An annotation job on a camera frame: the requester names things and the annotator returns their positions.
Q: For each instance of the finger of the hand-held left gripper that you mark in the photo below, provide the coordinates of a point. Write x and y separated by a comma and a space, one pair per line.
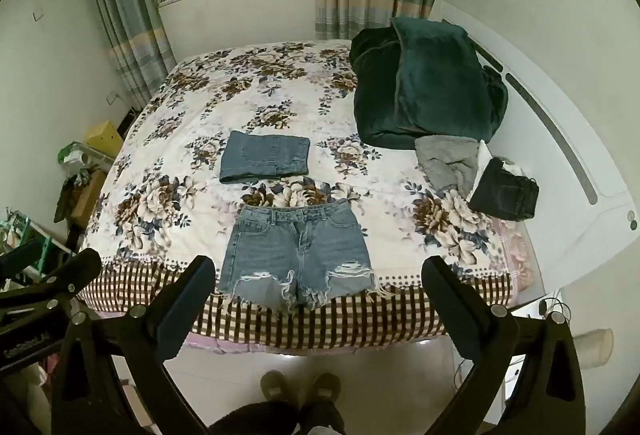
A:
60, 282
20, 255

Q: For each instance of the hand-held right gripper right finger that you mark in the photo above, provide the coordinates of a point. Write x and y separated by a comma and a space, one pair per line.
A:
450, 310

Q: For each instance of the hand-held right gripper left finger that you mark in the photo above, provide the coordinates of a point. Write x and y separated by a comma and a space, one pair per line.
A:
186, 307

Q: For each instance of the ripped blue denim shorts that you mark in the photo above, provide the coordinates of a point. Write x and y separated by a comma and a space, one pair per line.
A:
295, 255

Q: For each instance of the folded black pants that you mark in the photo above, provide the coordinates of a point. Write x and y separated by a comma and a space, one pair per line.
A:
505, 192

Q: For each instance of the green metal rack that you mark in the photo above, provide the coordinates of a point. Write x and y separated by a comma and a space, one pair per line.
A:
27, 235

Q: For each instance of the brown cardboard box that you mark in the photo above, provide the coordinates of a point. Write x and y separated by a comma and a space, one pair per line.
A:
87, 197

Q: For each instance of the green and white packet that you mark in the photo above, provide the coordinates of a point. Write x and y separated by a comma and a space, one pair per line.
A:
77, 154

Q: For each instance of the person's right shoe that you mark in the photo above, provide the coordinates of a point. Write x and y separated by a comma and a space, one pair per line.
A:
326, 385

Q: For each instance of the yellow cardboard box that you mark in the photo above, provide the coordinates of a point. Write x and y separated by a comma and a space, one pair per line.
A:
106, 137

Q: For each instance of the grey fleece cloth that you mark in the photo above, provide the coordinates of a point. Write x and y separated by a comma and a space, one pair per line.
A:
445, 162

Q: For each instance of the white cylindrical container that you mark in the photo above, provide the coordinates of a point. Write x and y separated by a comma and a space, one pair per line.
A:
595, 347

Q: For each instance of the white cloth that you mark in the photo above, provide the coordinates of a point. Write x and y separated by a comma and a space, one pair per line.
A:
487, 160

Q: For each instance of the folded blue denim shorts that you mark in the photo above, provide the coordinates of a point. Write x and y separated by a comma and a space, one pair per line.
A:
265, 160

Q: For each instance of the white bed headboard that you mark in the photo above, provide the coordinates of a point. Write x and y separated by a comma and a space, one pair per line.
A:
560, 130

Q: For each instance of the floral bed blanket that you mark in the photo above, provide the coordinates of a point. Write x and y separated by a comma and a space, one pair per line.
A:
280, 105

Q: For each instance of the dark green plush blanket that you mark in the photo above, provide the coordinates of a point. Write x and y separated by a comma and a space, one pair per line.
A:
425, 85

